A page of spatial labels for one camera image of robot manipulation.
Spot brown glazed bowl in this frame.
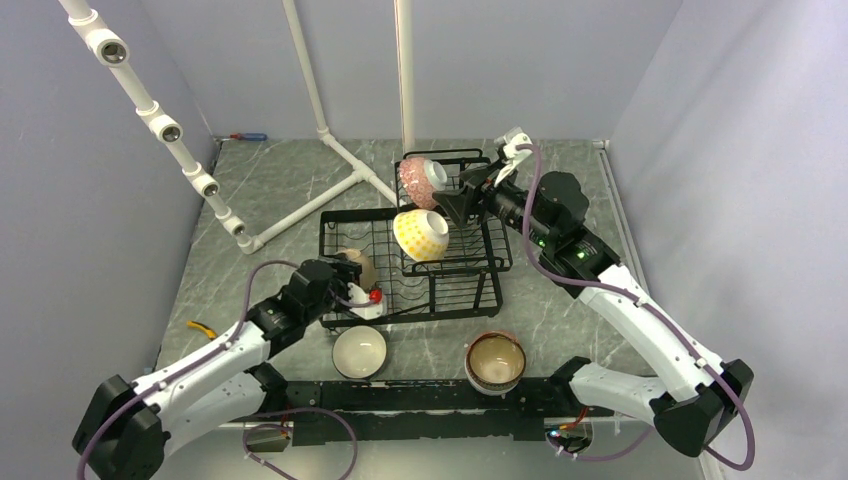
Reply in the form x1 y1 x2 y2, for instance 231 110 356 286
464 330 527 396

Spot teal white bowl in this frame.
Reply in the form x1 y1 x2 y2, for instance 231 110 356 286
332 326 388 380

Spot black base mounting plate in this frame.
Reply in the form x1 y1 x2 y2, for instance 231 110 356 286
219 377 614 446

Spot black wire dish rack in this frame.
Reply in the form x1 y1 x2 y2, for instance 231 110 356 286
319 148 512 325

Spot red patterned bowl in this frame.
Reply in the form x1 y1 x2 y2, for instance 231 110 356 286
398 157 448 210

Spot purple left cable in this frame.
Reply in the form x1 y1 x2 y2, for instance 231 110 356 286
76 259 379 480

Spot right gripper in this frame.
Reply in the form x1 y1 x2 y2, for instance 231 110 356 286
431 160 553 250

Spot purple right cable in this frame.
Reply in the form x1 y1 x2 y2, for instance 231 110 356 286
516 142 757 472

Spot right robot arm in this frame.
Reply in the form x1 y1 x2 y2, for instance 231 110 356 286
433 165 756 471

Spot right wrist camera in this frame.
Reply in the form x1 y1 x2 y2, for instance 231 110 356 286
494 127 533 186

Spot purple cable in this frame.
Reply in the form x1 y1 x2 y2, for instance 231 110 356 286
516 142 757 472
76 259 379 480

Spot blue yellow patterned bowl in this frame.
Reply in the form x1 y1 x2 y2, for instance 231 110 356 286
392 209 449 262

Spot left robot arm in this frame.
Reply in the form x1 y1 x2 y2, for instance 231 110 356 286
72 253 363 479

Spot white PVC pipe frame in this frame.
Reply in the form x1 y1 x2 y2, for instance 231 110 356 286
58 0 417 256

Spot red blue screwdriver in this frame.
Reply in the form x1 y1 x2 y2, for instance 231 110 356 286
229 133 268 142

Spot yellow handled pliers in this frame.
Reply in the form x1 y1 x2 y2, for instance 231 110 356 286
186 321 218 340

